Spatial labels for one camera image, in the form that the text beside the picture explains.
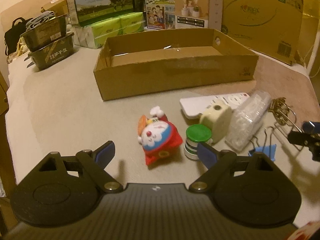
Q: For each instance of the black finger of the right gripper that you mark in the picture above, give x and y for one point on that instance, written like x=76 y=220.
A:
x=311 y=141

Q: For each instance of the white product box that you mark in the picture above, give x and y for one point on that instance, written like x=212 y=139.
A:
x=198 y=14

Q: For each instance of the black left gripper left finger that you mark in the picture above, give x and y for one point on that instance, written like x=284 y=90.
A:
x=61 y=190

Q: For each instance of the red blue cat toy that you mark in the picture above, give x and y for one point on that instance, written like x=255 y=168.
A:
x=158 y=137

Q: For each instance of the green lid small jar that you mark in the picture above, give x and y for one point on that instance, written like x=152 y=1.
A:
x=195 y=134

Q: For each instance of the folded striped cloth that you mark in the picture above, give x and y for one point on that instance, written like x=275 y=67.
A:
x=42 y=18

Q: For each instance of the small brown cardboard box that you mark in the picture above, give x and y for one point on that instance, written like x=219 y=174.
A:
x=59 y=7

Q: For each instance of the cream tape measure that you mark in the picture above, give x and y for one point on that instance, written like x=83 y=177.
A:
x=217 y=118

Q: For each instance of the black bag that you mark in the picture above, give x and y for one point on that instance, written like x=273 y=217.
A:
x=12 y=36

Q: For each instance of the green tissue pack bundle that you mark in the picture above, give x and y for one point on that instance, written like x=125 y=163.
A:
x=94 y=35

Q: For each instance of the gold wire clip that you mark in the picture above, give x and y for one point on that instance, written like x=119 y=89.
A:
x=285 y=121

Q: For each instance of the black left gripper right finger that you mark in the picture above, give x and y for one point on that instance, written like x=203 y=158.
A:
x=249 y=190

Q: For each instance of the large brown cardboard box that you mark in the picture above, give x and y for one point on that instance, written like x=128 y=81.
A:
x=271 y=27

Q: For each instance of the white remote control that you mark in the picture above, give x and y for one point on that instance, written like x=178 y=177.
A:
x=195 y=106

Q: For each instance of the small dark box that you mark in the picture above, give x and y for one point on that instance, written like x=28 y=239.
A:
x=139 y=5

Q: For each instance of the brown cardboard tray box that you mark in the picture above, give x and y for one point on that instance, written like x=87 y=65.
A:
x=163 y=60

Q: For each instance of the blue binder clip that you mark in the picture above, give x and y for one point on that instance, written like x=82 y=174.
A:
x=267 y=147

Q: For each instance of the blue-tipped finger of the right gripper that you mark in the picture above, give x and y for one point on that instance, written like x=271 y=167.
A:
x=311 y=127

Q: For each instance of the upper black food container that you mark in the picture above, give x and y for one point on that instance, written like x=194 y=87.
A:
x=45 y=33

